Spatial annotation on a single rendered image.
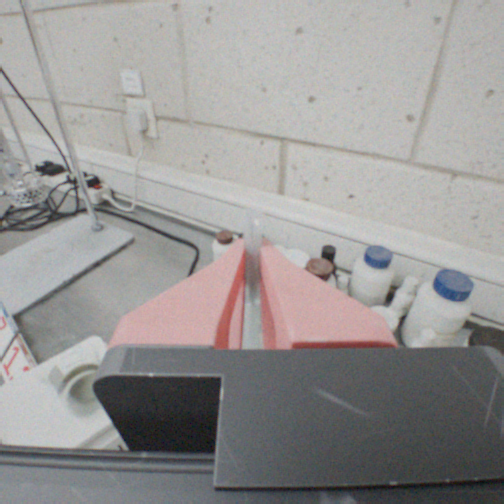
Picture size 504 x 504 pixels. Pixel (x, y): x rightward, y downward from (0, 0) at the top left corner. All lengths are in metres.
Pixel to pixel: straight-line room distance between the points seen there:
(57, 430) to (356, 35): 0.61
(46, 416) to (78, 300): 0.28
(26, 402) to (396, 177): 0.58
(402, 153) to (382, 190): 0.07
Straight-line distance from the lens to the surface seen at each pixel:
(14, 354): 0.56
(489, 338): 0.52
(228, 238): 0.56
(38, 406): 0.41
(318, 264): 0.47
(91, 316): 0.60
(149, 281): 0.62
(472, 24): 0.52
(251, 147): 0.64
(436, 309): 0.48
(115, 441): 0.39
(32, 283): 0.71
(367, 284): 0.51
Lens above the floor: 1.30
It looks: 37 degrees down
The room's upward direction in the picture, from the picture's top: straight up
